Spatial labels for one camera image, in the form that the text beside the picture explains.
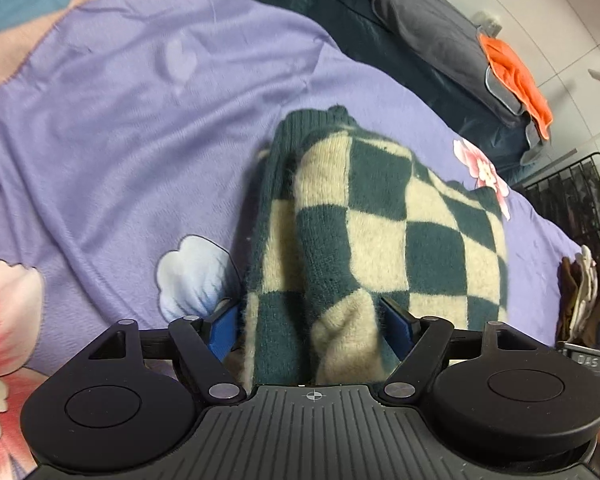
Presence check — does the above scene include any green cream checkered sweater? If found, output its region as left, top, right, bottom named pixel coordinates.
left=239, top=104, right=512, bottom=390

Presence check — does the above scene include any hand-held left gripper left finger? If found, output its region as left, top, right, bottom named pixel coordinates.
left=87, top=297, right=248, bottom=406

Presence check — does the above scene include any dark grey duvet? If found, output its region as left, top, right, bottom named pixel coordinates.
left=245, top=0, right=528, bottom=128

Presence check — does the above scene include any black metal rack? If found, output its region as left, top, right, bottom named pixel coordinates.
left=521, top=151, right=600, bottom=263

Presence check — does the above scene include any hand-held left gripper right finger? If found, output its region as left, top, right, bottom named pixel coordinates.
left=379, top=296, right=539, bottom=407

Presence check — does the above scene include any white garment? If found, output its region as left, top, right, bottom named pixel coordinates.
left=574, top=244, right=600, bottom=332

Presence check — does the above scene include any orange cloth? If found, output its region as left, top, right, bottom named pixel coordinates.
left=479, top=33, right=554, bottom=142

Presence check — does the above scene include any dark teal bed cover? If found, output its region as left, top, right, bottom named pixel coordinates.
left=174, top=0, right=533, bottom=173

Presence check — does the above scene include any brown garment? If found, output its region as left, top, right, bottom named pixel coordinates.
left=556, top=255, right=590, bottom=343

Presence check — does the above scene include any light grey cloth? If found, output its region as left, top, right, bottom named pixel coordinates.
left=484, top=66, right=548, bottom=163

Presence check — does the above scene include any small white object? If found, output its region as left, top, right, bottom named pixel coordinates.
left=471, top=10, right=504, bottom=37

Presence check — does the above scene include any purple floral bed sheet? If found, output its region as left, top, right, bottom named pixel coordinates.
left=0, top=0, right=585, bottom=480

